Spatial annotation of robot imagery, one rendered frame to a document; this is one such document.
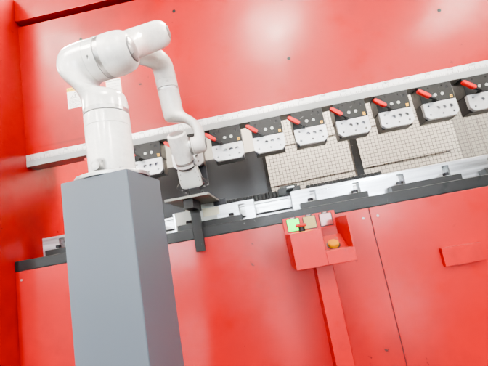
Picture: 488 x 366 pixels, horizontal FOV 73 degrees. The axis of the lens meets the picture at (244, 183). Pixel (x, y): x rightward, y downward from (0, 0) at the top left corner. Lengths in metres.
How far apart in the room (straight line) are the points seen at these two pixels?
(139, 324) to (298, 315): 0.78
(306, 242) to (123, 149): 0.63
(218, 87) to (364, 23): 0.78
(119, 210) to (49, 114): 1.24
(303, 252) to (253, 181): 1.05
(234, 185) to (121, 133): 1.26
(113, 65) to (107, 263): 0.53
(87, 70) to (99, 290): 0.59
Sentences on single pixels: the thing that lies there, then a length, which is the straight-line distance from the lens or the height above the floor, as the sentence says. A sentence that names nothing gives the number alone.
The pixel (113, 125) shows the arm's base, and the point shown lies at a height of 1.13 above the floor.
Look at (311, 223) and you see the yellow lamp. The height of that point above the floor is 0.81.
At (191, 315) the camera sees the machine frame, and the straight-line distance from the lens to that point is 1.48.
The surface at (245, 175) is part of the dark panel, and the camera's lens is 2.10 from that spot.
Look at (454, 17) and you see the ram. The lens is 2.03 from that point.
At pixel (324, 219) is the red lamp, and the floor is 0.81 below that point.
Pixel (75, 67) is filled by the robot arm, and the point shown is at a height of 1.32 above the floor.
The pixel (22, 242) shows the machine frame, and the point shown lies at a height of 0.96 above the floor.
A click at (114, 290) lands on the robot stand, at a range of 0.83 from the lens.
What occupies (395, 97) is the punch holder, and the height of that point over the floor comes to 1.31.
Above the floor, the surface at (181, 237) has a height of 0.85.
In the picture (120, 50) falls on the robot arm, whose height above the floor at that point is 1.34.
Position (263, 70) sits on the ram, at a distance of 1.72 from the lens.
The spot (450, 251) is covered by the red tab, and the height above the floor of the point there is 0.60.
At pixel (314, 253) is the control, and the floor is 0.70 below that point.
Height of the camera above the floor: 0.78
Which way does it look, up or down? 10 degrees up
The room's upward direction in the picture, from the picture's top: 10 degrees counter-clockwise
